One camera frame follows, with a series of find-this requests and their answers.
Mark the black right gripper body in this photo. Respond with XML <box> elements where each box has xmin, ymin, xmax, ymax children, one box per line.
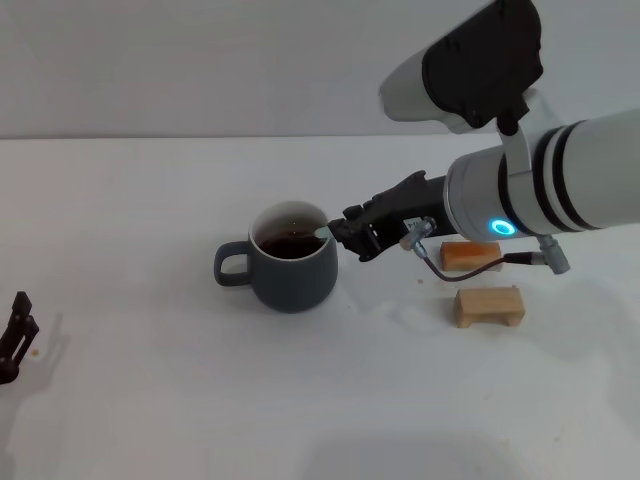
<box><xmin>364</xmin><ymin>170</ymin><xmax>452</xmax><ymax>259</ymax></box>

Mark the dark grey ceramic coffee cup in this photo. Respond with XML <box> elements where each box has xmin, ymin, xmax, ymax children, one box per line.
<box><xmin>213</xmin><ymin>199</ymin><xmax>339</xmax><ymax>315</ymax></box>

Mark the orange-brown wooden block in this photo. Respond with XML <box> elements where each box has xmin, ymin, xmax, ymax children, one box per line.
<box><xmin>439</xmin><ymin>241</ymin><xmax>503</xmax><ymax>274</ymax></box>

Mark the light wooden notched block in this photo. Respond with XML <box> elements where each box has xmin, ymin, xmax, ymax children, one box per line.
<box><xmin>453</xmin><ymin>285</ymin><xmax>526</xmax><ymax>330</ymax></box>

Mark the dark cable with silver connectors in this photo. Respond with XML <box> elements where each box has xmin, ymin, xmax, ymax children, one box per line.
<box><xmin>399</xmin><ymin>216</ymin><xmax>572</xmax><ymax>287</ymax></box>

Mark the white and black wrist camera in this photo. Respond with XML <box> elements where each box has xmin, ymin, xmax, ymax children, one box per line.
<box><xmin>378</xmin><ymin>0</ymin><xmax>546</xmax><ymax>175</ymax></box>

